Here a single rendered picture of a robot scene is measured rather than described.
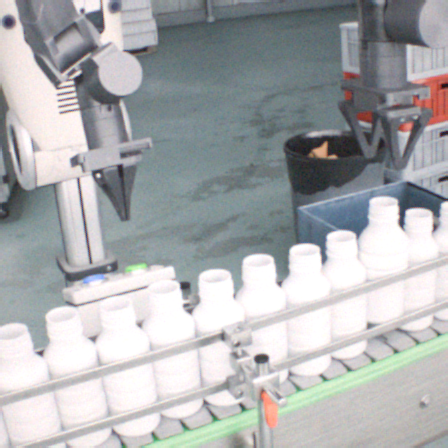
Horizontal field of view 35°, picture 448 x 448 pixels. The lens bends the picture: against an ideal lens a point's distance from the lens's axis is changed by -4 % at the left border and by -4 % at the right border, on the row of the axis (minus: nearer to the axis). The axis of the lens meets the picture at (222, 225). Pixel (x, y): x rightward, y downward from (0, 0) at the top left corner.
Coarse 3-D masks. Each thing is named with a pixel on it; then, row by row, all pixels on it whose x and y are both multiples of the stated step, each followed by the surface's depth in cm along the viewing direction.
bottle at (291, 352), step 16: (288, 256) 88; (304, 256) 86; (304, 272) 86; (320, 272) 88; (288, 288) 88; (304, 288) 87; (320, 288) 87; (288, 304) 88; (288, 320) 89; (304, 320) 88; (320, 320) 88; (288, 336) 90; (304, 336) 89; (320, 336) 89; (288, 352) 91; (304, 352) 90; (304, 368) 90; (320, 368) 91
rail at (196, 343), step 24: (432, 264) 93; (360, 288) 89; (192, 312) 88; (288, 312) 85; (432, 312) 96; (96, 336) 83; (216, 336) 82; (360, 336) 92; (120, 360) 77; (144, 360) 78; (288, 360) 87; (48, 384) 74; (72, 384) 75; (216, 384) 84; (144, 408) 80; (168, 408) 82; (72, 432) 77
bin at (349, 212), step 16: (368, 192) 167; (384, 192) 169; (400, 192) 171; (416, 192) 168; (432, 192) 163; (304, 208) 160; (320, 208) 162; (336, 208) 164; (352, 208) 166; (368, 208) 168; (400, 208) 173; (432, 208) 164; (304, 224) 159; (320, 224) 152; (336, 224) 165; (352, 224) 167; (368, 224) 170; (400, 224) 174; (304, 240) 160; (320, 240) 154; (320, 256) 155
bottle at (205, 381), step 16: (208, 272) 84; (224, 272) 84; (208, 288) 82; (224, 288) 82; (208, 304) 83; (224, 304) 83; (240, 304) 85; (208, 320) 82; (224, 320) 82; (240, 320) 83; (208, 352) 84; (224, 352) 83; (208, 368) 85; (224, 368) 84; (208, 384) 86; (208, 400) 87; (224, 400) 86; (240, 400) 87
